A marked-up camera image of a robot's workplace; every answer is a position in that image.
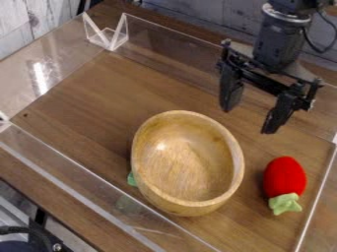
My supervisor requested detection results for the clear acrylic barrier wall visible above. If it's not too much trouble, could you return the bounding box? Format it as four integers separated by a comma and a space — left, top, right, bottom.
0, 12, 337, 252

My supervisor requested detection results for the black cable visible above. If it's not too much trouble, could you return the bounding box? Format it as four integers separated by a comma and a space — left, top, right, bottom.
0, 224, 53, 252

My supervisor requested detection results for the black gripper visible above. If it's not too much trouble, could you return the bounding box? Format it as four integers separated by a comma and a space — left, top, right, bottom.
217, 39, 322, 134

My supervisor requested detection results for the clear acrylic corner bracket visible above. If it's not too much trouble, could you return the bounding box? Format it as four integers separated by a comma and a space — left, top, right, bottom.
81, 13, 128, 51

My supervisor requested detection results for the black clamp with screw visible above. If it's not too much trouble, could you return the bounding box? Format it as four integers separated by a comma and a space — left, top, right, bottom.
28, 218, 75, 252

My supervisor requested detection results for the green object behind bowl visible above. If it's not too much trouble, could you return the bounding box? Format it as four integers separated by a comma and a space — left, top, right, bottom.
127, 172, 136, 187

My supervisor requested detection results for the red plush strawberry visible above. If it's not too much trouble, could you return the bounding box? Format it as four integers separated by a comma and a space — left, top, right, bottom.
263, 157, 306, 216

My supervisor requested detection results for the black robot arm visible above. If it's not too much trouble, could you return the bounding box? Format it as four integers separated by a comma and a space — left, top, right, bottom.
217, 0, 337, 134

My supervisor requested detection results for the wooden bowl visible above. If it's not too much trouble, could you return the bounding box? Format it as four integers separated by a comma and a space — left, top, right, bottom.
130, 110, 245, 217

